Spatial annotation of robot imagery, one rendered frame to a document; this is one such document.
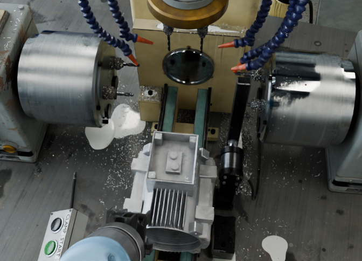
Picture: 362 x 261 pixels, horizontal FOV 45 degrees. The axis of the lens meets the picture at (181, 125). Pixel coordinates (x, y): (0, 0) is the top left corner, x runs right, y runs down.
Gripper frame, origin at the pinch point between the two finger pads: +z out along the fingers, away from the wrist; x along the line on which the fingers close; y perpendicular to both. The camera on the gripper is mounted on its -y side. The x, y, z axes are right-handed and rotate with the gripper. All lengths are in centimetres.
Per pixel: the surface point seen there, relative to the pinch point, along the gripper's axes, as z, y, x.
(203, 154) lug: 10.1, 18.1, -12.3
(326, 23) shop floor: 186, 105, -82
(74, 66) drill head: 13.2, 36.2, 20.6
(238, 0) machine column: 26, 60, -18
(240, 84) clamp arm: 0.7, 33.4, -18.7
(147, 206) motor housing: 4.2, 5.9, -1.4
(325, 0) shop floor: 197, 124, -83
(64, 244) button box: -0.9, -2.5, 14.2
